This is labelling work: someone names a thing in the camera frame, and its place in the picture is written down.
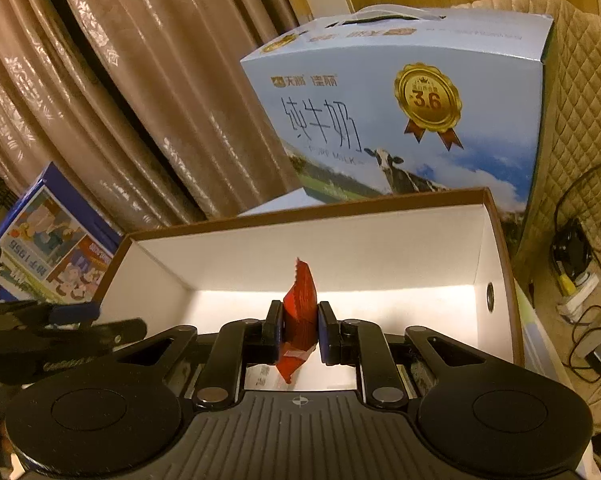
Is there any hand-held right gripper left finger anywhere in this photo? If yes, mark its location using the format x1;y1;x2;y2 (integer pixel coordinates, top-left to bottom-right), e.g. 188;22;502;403
113;300;284;411

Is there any beige quilted chair cover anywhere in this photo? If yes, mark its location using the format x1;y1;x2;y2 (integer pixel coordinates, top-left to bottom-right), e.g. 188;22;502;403
451;0;601;281

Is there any red candy packet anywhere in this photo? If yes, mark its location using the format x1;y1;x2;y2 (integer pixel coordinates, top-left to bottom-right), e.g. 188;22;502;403
275;258;320;386

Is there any dark blue milk carton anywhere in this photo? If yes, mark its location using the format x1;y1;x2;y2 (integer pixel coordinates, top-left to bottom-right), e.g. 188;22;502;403
0;161;124;306

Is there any beige patterned curtain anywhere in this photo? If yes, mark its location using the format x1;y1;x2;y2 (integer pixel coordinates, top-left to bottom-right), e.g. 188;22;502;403
0;0;354;233

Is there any black power adapter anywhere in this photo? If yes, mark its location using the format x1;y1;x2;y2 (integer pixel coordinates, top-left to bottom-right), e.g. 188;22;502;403
553;230;589;276

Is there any white power strip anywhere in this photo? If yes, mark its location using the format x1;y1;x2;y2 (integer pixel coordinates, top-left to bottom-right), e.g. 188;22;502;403
555;272;601;318

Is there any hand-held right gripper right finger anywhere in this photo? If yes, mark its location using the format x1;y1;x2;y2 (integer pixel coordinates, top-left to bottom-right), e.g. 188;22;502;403
319;301;487;411

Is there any light blue milk carton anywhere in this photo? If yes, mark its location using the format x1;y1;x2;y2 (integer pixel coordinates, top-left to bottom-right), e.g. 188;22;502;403
239;4;555;261

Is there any brown cardboard box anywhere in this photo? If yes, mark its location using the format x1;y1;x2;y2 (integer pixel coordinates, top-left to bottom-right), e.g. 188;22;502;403
98;187;526;396

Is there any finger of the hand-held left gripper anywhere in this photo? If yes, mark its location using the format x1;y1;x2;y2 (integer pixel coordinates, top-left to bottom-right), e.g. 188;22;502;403
0;317;148;361
0;301;102;331

